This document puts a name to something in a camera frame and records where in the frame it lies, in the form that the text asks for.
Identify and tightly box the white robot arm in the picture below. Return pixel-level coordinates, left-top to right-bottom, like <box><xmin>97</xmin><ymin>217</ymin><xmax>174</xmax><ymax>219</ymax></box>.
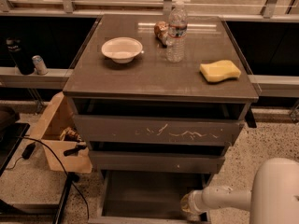
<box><xmin>180</xmin><ymin>158</ymin><xmax>299</xmax><ymax>224</ymax></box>

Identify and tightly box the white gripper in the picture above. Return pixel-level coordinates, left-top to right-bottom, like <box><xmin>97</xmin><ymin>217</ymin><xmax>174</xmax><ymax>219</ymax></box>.
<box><xmin>180</xmin><ymin>190</ymin><xmax>206</xmax><ymax>215</ymax></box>

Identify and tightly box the black tool in box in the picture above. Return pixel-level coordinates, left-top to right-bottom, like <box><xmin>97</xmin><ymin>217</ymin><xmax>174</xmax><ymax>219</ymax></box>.
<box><xmin>64</xmin><ymin>145</ymin><xmax>87</xmax><ymax>157</ymax></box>

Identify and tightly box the black power adapter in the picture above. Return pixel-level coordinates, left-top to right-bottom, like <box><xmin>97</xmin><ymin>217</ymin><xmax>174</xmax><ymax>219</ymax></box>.
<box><xmin>21</xmin><ymin>143</ymin><xmax>36</xmax><ymax>160</ymax></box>

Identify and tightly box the grey top drawer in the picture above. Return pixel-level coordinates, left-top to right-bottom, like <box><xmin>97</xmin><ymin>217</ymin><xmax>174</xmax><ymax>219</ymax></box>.
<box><xmin>72</xmin><ymin>98</ymin><xmax>251</xmax><ymax>147</ymax></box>

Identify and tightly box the brown crumpled snack bag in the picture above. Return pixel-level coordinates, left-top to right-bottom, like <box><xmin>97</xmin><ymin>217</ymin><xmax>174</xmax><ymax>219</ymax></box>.
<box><xmin>154</xmin><ymin>21</ymin><xmax>168</xmax><ymax>46</ymax></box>

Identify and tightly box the black metal stand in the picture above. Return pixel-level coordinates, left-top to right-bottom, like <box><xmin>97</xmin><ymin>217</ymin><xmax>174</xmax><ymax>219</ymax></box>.
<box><xmin>0</xmin><ymin>106</ymin><xmax>78</xmax><ymax>224</ymax></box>

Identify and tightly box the black thermos bottle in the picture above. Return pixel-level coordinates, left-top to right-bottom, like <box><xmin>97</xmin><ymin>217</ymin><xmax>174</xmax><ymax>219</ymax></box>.
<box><xmin>6</xmin><ymin>37</ymin><xmax>35</xmax><ymax>75</ymax></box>

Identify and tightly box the grey drawer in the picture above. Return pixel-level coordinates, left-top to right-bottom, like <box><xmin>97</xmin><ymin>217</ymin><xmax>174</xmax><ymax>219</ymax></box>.
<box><xmin>89</xmin><ymin>142</ymin><xmax>225</xmax><ymax>174</ymax></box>
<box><xmin>88</xmin><ymin>171</ymin><xmax>212</xmax><ymax>224</ymax></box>
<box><xmin>72</xmin><ymin>98</ymin><xmax>251</xmax><ymax>147</ymax></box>

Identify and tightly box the clear plastic water bottle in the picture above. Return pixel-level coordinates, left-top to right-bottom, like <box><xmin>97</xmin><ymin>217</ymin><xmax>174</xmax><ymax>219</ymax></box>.
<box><xmin>166</xmin><ymin>1</ymin><xmax>188</xmax><ymax>63</ymax></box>

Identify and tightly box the yellow sponge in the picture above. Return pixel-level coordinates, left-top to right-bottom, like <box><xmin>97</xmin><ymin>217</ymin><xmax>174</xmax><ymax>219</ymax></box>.
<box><xmin>199</xmin><ymin>60</ymin><xmax>241</xmax><ymax>83</ymax></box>

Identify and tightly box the grey middle drawer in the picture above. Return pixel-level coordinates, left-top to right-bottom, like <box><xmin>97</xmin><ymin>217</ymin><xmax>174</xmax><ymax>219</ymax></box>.
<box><xmin>89</xmin><ymin>142</ymin><xmax>225</xmax><ymax>174</ymax></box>

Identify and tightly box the open cardboard box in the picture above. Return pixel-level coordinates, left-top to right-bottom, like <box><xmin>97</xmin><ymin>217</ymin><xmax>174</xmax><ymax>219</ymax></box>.
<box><xmin>30</xmin><ymin>92</ymin><xmax>93</xmax><ymax>174</ymax></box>

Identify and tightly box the black cable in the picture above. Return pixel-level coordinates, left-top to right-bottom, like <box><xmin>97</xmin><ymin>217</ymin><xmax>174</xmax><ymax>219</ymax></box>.
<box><xmin>4</xmin><ymin>136</ymin><xmax>91</xmax><ymax>224</ymax></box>

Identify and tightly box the grey drawer cabinet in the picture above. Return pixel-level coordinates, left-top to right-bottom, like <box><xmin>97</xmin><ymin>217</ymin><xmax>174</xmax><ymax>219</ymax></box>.
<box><xmin>62</xmin><ymin>14</ymin><xmax>260</xmax><ymax>185</ymax></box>

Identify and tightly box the grey bottom drawer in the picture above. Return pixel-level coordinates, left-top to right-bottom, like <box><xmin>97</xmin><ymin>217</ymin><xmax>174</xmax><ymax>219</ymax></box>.
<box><xmin>88</xmin><ymin>171</ymin><xmax>212</xmax><ymax>224</ymax></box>

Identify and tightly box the white bowl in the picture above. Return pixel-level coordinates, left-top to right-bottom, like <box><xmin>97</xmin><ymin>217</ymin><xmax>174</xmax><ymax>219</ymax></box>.
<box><xmin>101</xmin><ymin>37</ymin><xmax>143</xmax><ymax>63</ymax></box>

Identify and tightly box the silver drink can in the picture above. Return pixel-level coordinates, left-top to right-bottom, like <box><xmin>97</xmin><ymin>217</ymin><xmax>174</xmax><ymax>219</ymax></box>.
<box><xmin>32</xmin><ymin>55</ymin><xmax>48</xmax><ymax>76</ymax></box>

